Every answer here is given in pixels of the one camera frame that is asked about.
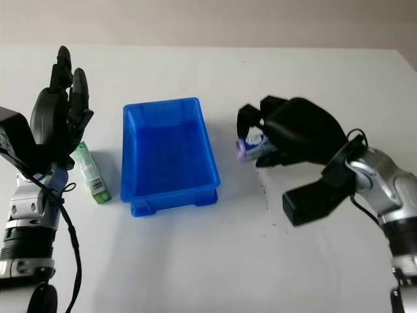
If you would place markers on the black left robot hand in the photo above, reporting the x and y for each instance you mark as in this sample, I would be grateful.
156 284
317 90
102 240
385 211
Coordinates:
49 111

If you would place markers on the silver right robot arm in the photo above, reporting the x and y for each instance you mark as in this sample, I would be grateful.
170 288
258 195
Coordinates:
387 186

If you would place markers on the green toothpaste box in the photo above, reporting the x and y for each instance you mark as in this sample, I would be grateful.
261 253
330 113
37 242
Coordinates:
92 176

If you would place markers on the blue plastic tray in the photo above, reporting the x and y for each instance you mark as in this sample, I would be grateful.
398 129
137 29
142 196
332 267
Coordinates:
169 156

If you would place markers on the small white purple carton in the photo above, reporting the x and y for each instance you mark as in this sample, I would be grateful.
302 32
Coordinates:
252 146

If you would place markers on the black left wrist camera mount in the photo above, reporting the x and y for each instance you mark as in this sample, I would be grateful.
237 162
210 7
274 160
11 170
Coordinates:
16 137

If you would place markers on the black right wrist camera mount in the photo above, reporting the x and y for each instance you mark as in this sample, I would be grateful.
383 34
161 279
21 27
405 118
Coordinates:
312 202

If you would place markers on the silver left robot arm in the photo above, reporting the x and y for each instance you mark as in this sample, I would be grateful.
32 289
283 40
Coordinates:
29 208

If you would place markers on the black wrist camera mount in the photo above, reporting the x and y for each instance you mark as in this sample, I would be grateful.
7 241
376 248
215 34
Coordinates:
16 137
312 202

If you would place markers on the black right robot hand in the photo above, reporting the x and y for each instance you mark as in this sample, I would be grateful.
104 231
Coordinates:
303 130

